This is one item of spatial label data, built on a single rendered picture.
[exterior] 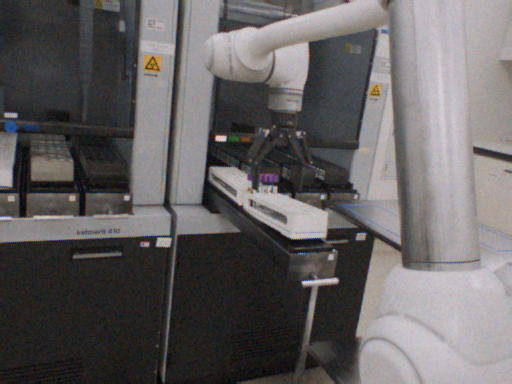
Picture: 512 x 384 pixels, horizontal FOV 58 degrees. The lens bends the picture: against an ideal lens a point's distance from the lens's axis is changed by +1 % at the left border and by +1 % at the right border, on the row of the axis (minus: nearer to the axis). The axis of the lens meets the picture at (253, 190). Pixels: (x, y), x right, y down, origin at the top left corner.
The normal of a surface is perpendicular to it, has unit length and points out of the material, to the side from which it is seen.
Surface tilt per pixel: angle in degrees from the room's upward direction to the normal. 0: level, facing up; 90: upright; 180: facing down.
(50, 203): 90
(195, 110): 90
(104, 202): 90
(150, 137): 90
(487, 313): 67
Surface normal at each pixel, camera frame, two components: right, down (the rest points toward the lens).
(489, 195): -0.90, 0.00
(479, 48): 0.41, 0.28
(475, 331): 0.27, -0.19
